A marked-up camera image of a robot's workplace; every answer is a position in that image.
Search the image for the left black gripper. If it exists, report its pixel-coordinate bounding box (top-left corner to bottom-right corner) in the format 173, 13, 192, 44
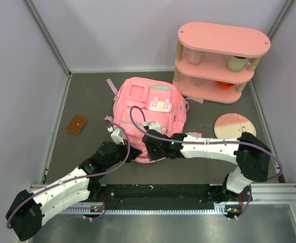
104, 139, 142, 169

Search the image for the pink student backpack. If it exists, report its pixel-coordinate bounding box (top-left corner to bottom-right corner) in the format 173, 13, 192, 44
104, 77, 204, 165

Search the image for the brown leather card wallet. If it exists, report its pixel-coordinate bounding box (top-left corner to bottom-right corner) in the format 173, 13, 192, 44
66, 114, 88, 135

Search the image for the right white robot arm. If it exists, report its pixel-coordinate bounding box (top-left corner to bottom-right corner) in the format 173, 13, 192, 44
142, 129, 271, 203

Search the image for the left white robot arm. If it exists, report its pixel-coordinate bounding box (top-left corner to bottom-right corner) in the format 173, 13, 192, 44
6, 141, 142, 241

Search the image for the pink white floral plate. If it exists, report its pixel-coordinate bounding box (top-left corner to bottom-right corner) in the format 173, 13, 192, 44
214, 113, 257, 139

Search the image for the clear glass on shelf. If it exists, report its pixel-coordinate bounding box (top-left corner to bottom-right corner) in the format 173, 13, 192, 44
192, 77, 203, 86

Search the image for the orange bowl on shelf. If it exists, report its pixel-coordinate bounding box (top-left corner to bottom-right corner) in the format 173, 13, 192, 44
216, 81, 235, 89

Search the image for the pink cup on shelf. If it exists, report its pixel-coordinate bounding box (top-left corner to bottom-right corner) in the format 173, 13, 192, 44
187, 50, 204, 65

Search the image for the pink three-tier shelf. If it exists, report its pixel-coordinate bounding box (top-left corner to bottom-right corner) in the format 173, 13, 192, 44
173, 22, 271, 104

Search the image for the green mug on shelf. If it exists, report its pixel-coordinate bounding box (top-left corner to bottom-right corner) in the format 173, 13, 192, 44
222, 54, 248, 72

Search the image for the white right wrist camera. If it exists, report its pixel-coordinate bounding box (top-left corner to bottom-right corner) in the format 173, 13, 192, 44
143, 121, 161, 133

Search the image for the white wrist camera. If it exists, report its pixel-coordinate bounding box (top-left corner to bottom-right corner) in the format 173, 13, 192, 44
107, 126, 125, 145
143, 121, 161, 133

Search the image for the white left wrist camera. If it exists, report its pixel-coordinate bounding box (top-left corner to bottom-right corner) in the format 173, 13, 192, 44
107, 126, 125, 145

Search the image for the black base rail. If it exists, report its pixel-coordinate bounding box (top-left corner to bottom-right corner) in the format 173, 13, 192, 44
86, 184, 249, 210

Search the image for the grey slotted cable duct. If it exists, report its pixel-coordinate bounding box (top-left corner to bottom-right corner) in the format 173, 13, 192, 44
61, 202, 239, 215

